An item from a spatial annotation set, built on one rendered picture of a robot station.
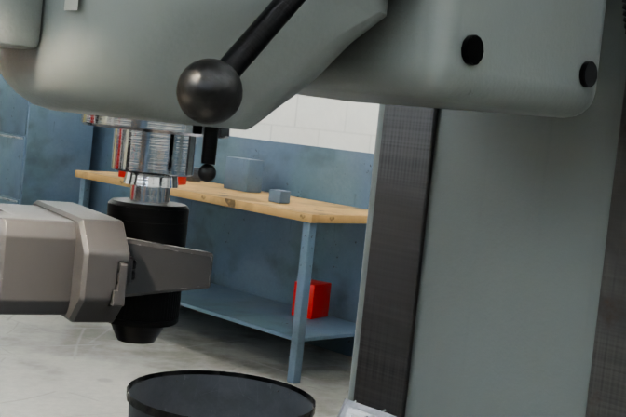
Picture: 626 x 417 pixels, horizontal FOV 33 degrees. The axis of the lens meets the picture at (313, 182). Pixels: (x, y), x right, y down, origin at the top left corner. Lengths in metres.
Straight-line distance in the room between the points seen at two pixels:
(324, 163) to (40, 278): 5.83
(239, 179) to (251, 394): 3.64
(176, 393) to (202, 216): 4.39
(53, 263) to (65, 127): 7.43
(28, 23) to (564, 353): 0.51
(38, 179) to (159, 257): 7.33
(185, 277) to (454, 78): 0.19
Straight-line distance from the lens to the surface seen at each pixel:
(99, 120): 0.59
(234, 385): 2.91
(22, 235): 0.55
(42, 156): 7.91
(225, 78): 0.47
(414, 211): 0.95
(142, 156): 0.59
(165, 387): 2.86
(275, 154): 6.68
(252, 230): 6.82
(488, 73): 0.64
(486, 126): 0.91
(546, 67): 0.69
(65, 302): 0.57
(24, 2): 0.55
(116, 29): 0.52
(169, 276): 0.59
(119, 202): 0.60
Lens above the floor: 1.32
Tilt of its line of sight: 3 degrees down
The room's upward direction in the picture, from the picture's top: 6 degrees clockwise
